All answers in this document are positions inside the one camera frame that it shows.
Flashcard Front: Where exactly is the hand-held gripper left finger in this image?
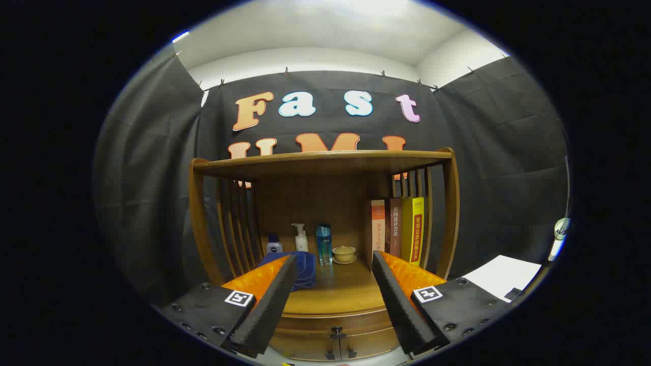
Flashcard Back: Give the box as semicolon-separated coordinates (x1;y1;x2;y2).
153;254;299;359

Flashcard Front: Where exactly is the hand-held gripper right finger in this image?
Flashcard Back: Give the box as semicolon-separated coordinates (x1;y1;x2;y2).
371;250;512;356

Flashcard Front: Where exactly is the wooden drawer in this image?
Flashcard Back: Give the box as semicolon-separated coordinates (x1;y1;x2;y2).
275;311;396;342

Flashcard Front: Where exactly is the wooden cabinet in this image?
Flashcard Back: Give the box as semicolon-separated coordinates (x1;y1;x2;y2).
188;147;461;362

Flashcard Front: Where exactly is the blue folded towel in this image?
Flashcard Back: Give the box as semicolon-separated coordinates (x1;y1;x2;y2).
257;251;317;292

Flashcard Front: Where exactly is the white pump bottle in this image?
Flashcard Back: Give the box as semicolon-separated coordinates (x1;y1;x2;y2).
291;223;309;253

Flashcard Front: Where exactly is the yellow lidded ceramic cup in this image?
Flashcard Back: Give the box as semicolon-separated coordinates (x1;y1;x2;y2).
332;246;358;265

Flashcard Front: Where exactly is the brown book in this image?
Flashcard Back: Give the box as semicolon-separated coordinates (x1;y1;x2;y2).
385;198;403;258

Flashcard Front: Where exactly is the yellow book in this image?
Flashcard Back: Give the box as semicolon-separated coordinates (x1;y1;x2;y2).
401;197;425;266

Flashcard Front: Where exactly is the orange and white book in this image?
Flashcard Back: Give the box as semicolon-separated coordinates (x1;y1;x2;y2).
370;200;388;258

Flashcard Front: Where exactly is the clear blue glass bottle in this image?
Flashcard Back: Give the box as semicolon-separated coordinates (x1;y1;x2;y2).
316;224;333;265

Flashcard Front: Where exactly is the white wall device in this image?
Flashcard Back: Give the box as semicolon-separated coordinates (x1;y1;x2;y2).
548;218;571;262

